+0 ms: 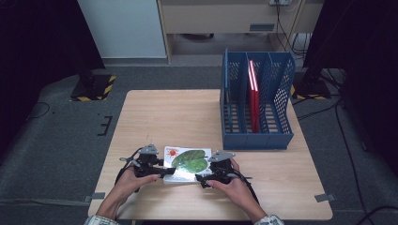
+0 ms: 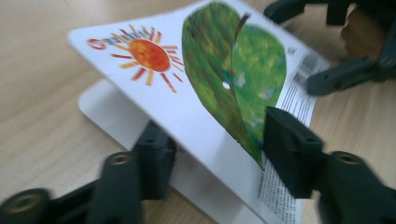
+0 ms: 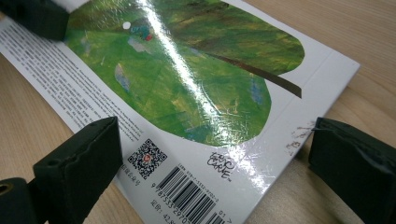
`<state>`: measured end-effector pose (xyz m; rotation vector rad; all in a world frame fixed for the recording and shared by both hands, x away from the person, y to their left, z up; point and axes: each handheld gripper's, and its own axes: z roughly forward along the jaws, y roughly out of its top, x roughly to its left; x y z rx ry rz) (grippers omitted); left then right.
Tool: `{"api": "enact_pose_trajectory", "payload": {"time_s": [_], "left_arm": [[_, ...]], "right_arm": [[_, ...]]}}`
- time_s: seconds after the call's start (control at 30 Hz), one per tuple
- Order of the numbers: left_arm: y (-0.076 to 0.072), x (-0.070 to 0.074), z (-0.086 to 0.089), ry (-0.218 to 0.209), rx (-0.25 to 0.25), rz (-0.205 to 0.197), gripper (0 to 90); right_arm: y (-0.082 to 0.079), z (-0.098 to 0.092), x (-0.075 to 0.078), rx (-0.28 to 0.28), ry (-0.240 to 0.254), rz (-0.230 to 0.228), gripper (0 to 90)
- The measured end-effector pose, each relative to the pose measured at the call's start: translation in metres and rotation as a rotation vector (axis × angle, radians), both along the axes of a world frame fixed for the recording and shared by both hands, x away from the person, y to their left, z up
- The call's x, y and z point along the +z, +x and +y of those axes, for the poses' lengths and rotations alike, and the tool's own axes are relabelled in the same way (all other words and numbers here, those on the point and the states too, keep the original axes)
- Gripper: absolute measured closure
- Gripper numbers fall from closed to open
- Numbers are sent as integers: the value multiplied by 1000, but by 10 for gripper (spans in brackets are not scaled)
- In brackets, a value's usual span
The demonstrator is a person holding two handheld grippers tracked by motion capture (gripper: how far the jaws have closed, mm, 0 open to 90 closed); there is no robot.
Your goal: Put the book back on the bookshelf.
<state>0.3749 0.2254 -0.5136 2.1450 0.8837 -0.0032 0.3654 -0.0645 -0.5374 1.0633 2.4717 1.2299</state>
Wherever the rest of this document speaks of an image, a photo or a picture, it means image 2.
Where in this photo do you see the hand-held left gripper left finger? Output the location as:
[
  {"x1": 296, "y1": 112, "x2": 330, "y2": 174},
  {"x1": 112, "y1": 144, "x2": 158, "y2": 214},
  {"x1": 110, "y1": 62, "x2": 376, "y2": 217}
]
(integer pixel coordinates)
[{"x1": 88, "y1": 120, "x2": 177, "y2": 224}]

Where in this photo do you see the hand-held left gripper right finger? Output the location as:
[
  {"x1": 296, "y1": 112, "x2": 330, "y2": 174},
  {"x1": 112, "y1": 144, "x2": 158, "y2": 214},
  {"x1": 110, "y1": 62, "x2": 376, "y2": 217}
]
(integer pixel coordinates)
[{"x1": 262, "y1": 105, "x2": 396, "y2": 224}]

